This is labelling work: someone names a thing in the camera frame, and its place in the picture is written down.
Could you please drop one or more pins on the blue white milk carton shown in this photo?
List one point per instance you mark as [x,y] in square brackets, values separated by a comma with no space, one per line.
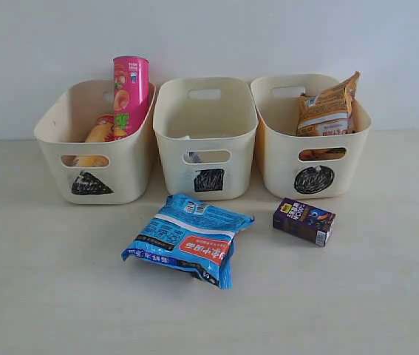
[192,157]

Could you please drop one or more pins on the blue noodle packet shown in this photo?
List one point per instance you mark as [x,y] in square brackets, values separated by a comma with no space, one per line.
[191,236]

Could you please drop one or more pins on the yellow Lays chips can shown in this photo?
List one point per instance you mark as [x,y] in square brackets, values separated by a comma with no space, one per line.
[102,131]

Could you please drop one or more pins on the pink Lays chips can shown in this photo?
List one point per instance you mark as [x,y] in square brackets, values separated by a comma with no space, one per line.
[131,94]

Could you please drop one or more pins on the orange noodle packet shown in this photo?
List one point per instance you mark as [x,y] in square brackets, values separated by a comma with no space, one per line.
[330,112]

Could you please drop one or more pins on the cream bin square mark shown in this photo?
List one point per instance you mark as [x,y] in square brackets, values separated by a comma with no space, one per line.
[215,117]

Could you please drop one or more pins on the cream bin circle mark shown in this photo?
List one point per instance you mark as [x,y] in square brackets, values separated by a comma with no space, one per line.
[303,167]

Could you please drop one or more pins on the cream bin triangle mark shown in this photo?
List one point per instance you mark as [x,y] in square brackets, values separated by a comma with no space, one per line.
[114,172]

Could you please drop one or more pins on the purple juice carton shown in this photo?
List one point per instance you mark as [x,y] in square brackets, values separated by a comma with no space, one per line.
[304,221]

